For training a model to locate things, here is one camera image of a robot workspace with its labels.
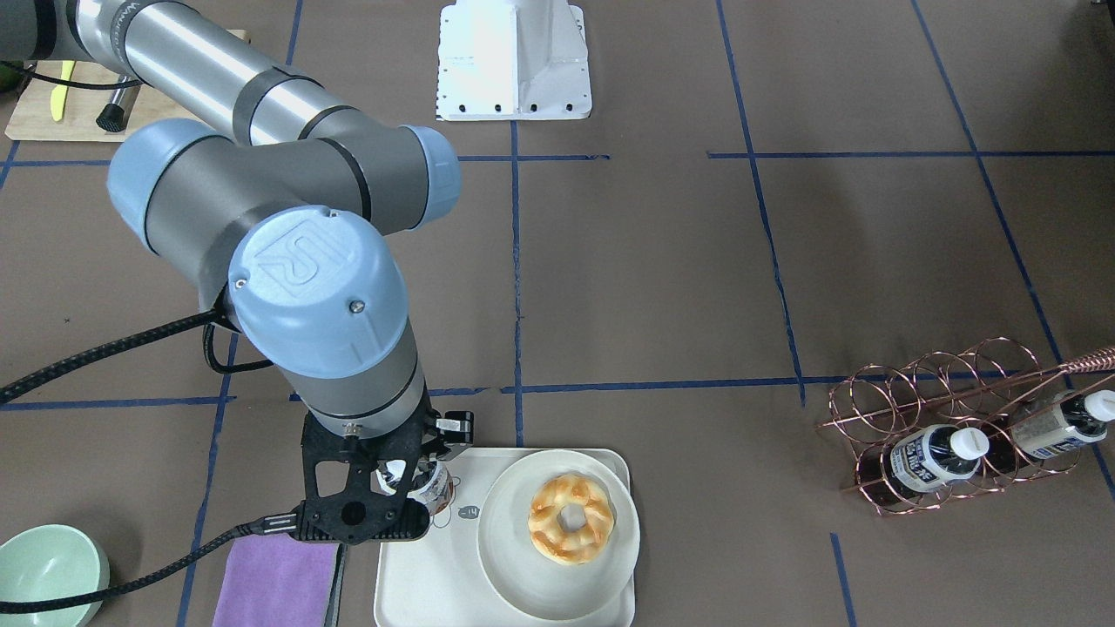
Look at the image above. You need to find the steel muddler black tip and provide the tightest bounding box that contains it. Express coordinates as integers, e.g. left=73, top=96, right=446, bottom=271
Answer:
left=96, top=74, right=144, bottom=132

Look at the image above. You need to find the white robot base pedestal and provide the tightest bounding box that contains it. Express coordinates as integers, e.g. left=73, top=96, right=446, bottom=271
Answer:
left=436, top=1, right=593, bottom=122

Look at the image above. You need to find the wooden cutting board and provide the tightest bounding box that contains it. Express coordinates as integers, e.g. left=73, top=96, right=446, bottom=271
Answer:
left=4, top=23, right=198, bottom=143

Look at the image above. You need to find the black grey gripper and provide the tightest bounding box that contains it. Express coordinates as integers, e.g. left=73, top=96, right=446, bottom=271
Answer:
left=345, top=386, right=475, bottom=489

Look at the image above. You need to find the tea bottle white cap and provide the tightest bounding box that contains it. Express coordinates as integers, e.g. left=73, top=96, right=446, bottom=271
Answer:
left=375, top=460, right=454, bottom=517

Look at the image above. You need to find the cream round plate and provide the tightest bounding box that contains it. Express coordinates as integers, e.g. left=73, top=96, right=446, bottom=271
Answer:
left=477, top=448, right=641, bottom=626

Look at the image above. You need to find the copper wire bottle rack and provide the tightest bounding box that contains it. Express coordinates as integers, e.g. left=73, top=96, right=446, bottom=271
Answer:
left=820, top=337, right=1112, bottom=517

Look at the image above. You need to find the black braided cable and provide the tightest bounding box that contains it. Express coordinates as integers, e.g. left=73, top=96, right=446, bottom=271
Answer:
left=0, top=65, right=301, bottom=616

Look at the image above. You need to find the purple folded cloth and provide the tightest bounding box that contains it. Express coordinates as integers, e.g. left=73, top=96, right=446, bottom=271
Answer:
left=212, top=536, right=343, bottom=626

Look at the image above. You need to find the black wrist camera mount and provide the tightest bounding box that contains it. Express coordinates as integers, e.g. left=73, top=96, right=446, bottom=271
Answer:
left=289, top=413, right=432, bottom=546

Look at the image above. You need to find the mint green bowl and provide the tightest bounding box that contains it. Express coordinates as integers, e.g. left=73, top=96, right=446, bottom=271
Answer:
left=1, top=524, right=109, bottom=602

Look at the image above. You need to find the green lime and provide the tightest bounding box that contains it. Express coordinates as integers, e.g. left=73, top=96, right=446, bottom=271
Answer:
left=0, top=60, right=25, bottom=94

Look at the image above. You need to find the tea bottle front rack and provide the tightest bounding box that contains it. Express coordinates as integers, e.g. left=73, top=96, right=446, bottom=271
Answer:
left=885, top=424, right=990, bottom=496

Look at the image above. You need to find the yellow plastic knife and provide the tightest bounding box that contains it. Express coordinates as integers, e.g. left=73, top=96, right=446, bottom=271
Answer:
left=51, top=60, right=76, bottom=123

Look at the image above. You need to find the tea bottle rack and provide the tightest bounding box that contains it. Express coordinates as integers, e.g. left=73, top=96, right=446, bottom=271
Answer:
left=885, top=424, right=990, bottom=496
left=1010, top=390, right=1114, bottom=461

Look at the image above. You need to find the glazed donut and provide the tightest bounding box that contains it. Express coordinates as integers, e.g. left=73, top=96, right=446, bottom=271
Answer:
left=527, top=474, right=615, bottom=566

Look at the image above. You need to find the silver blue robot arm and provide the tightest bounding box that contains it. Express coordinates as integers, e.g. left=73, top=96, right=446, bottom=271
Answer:
left=3, top=1, right=460, bottom=448

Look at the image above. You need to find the cream tray with bear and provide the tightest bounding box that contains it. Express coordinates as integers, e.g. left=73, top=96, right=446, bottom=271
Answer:
left=375, top=448, right=636, bottom=626

